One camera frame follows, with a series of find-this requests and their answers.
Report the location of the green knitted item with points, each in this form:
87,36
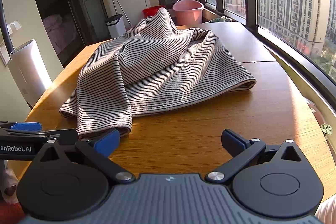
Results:
223,19

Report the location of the apartment buildings outside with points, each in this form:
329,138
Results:
288,3

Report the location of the white wall socket with cover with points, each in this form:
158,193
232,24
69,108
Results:
13,26

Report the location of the pink plastic tub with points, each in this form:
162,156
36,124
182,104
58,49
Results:
189,12

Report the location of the green plant leaves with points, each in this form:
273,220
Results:
326,127

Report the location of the bed with pink bedding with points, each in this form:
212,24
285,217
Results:
57,29

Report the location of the white bin with black lid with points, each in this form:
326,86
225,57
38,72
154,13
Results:
116,28

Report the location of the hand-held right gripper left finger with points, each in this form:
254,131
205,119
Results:
106,142

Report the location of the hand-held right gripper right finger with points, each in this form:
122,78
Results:
233,141

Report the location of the striped knit garment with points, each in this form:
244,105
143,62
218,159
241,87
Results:
157,69

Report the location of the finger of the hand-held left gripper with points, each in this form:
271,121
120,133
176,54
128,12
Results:
63,135
26,126

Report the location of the red plastic bucket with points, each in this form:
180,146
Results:
149,12

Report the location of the white cylindrical appliance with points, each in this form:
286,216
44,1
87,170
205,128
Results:
29,74

